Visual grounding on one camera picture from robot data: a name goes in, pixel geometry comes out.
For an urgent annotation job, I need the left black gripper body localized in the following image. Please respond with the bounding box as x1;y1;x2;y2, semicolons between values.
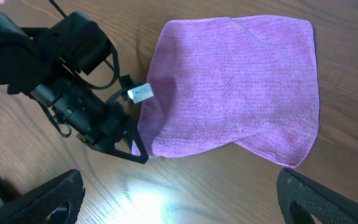
30;75;135;152

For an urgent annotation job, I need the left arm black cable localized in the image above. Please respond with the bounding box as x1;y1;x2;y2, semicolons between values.
37;0;136;138

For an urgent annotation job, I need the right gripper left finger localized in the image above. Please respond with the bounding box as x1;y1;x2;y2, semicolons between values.
0;169;85;224

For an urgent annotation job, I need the large purple microfiber cloth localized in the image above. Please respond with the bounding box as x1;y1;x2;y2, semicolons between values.
138;15;319;168

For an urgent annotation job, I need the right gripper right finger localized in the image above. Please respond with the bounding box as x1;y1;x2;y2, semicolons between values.
277;168;358;224

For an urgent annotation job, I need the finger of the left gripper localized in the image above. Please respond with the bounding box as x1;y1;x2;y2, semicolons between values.
99;118;149;164

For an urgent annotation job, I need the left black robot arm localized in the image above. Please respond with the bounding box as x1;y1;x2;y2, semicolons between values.
0;11;149;164

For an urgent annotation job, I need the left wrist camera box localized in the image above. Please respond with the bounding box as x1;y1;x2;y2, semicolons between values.
127;83;154;104

